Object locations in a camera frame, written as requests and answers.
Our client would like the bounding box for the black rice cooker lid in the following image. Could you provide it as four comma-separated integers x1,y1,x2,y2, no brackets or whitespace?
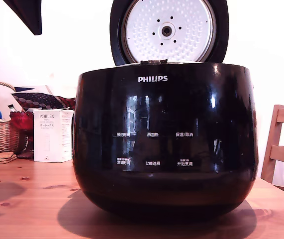
109,0,230,67

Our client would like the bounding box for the black Philips rice cooker body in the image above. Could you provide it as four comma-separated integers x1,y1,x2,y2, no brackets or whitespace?
72,59,260,220

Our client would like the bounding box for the dark dotted patterned cushion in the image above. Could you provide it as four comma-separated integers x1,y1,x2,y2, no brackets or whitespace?
11,92,77,113

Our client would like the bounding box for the red glass goblet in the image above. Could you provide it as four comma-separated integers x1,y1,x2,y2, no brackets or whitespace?
9,111,35,159

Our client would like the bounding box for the white Porlex box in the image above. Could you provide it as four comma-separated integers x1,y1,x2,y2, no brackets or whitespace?
33,108,75,163

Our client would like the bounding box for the wooden chair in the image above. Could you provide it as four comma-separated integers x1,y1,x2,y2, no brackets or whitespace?
260,104,284,194

